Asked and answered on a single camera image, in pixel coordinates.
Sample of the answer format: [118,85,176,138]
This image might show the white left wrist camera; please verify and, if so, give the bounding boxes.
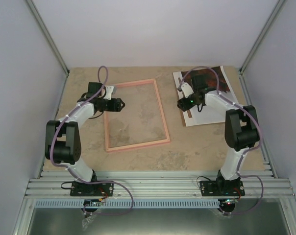
[104,86,117,100]

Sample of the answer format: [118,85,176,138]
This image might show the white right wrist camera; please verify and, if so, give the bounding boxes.
[178,82,194,98]

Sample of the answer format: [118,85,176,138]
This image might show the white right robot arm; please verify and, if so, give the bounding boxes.
[177,92,262,195]

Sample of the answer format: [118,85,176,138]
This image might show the clear glass pane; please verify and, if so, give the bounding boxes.
[108,84,165,147]

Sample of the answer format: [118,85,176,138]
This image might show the white mat board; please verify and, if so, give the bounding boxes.
[173,71,194,127]

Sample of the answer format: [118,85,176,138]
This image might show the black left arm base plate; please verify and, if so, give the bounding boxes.
[70,181,114,197]

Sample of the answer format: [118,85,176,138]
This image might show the brown cardboard backing board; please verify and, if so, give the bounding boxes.
[177,76,194,126]

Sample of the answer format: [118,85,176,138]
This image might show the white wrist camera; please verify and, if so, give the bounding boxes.
[178,82,194,98]
[104,86,117,100]

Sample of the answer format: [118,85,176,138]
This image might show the pink wooden picture frame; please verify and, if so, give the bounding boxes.
[103,78,171,153]

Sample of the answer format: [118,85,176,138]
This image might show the aluminium rail platform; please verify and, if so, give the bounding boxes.
[25,158,295,199]

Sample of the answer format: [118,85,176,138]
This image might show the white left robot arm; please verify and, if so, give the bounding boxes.
[45,97,125,195]

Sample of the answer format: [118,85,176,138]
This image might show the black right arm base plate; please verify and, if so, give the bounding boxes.
[199,178,246,197]

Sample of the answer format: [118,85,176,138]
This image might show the red forest photo print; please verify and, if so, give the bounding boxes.
[179,65,236,124]

